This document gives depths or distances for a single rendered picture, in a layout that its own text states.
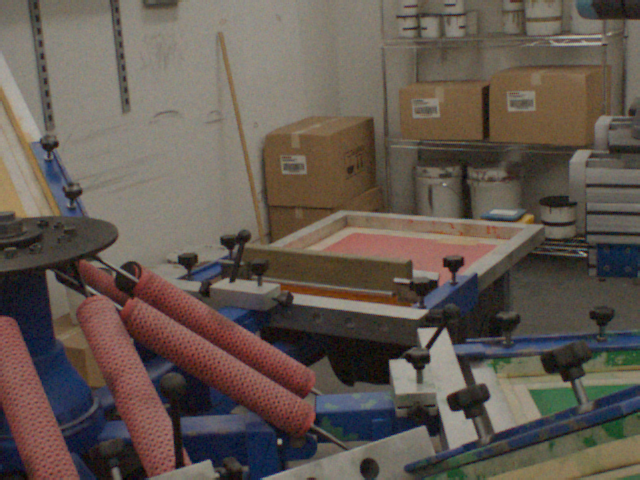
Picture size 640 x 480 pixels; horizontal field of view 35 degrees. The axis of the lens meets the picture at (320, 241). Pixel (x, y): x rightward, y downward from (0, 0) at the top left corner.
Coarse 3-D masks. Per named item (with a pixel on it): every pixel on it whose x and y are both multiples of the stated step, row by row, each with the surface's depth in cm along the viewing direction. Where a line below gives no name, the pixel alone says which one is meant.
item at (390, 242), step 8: (344, 240) 265; (352, 240) 264; (360, 240) 264; (368, 240) 263; (376, 240) 263; (384, 240) 262; (392, 240) 262; (400, 240) 261; (408, 240) 261; (416, 240) 260; (328, 248) 258; (336, 248) 258; (344, 248) 257; (384, 248) 255; (392, 248) 254; (400, 248) 254; (320, 296) 221
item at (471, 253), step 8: (424, 240) 260; (432, 240) 259; (408, 248) 254; (416, 248) 253; (424, 248) 253; (432, 248) 252; (440, 248) 252; (448, 248) 251; (456, 248) 251; (464, 248) 250; (472, 248) 250; (480, 248) 250; (488, 248) 249; (464, 256) 244; (472, 256) 243; (480, 256) 243; (464, 264) 237; (440, 272) 232; (448, 272) 232; (440, 280) 227; (384, 304) 213; (392, 304) 213
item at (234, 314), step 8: (224, 312) 188; (232, 312) 188; (240, 312) 187; (248, 312) 188; (256, 312) 190; (264, 312) 193; (232, 320) 184; (240, 320) 186; (256, 320) 190; (264, 320) 193; (256, 328) 191
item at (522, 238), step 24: (336, 216) 276; (360, 216) 276; (384, 216) 272; (408, 216) 271; (288, 240) 255; (312, 240) 263; (528, 240) 243; (480, 264) 225; (504, 264) 230; (480, 288) 218
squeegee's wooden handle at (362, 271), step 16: (256, 256) 224; (272, 256) 222; (288, 256) 219; (304, 256) 217; (320, 256) 215; (336, 256) 213; (352, 256) 212; (368, 256) 211; (272, 272) 223; (288, 272) 220; (304, 272) 218; (320, 272) 216; (336, 272) 214; (352, 272) 212; (368, 272) 210; (384, 272) 208; (400, 272) 206; (368, 288) 211; (384, 288) 209
